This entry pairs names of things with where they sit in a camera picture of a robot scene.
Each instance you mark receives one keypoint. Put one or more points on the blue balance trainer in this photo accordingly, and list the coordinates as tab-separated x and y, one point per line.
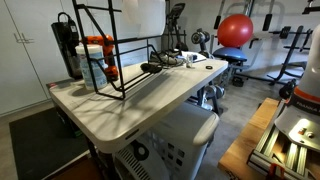
230	54

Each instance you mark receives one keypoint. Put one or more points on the black weight bench rack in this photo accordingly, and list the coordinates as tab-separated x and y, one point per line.
285	32

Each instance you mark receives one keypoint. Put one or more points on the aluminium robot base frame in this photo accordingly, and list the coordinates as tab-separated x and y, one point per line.
283	156

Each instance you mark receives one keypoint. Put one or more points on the orange power drill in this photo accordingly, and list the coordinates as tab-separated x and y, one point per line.
107	46

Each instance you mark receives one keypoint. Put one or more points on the grey sneaker with black laces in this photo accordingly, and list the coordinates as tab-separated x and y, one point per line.
166	59

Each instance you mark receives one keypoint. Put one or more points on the white laundry basket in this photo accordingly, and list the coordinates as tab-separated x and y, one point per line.
180	133

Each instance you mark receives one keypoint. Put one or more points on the black floor mat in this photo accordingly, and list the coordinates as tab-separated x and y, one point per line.
40	143

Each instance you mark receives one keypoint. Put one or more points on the blue hand brush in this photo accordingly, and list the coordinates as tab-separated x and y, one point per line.
196	58

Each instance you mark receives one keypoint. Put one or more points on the red exercise ball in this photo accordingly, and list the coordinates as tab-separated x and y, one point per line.
235	30

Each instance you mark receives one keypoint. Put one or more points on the white cabinet doors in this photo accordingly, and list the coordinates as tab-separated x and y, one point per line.
20	66

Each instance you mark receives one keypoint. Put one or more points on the wooden workbench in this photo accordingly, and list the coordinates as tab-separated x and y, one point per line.
246	146

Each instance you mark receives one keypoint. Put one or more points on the clear glass jar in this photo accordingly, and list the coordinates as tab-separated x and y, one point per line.
189	61

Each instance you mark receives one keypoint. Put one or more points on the black adjustable dumbbell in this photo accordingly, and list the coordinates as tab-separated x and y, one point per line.
215	92

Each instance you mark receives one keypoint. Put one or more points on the black elliptical machine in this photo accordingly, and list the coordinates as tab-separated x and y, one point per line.
176	10

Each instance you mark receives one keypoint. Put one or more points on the white wipes canister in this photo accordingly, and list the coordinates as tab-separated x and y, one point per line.
91	71

